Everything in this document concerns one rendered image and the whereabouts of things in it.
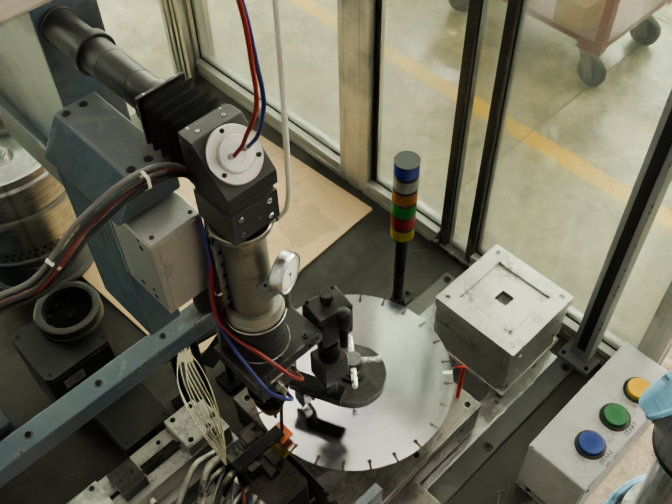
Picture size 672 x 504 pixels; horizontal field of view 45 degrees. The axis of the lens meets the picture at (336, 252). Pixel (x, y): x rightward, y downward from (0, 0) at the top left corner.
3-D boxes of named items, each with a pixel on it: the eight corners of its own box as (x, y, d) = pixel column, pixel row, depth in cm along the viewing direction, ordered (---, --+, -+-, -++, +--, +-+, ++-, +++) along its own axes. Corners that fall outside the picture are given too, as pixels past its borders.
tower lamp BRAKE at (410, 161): (405, 159, 138) (406, 146, 136) (425, 172, 136) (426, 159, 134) (387, 172, 136) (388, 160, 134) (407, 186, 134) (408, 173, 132)
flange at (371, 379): (373, 414, 127) (374, 406, 125) (308, 393, 130) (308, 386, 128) (394, 357, 134) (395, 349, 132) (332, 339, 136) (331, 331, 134)
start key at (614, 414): (610, 404, 135) (613, 398, 133) (630, 420, 133) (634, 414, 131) (596, 419, 133) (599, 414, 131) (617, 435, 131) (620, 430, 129)
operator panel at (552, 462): (605, 383, 153) (626, 341, 141) (656, 420, 148) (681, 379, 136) (514, 482, 141) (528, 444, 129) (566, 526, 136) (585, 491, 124)
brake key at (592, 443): (585, 431, 132) (588, 425, 130) (606, 447, 130) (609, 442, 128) (571, 447, 130) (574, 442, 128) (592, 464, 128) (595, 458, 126)
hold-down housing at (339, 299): (336, 353, 120) (333, 270, 104) (354, 375, 118) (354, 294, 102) (305, 372, 119) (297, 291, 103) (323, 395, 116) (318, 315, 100)
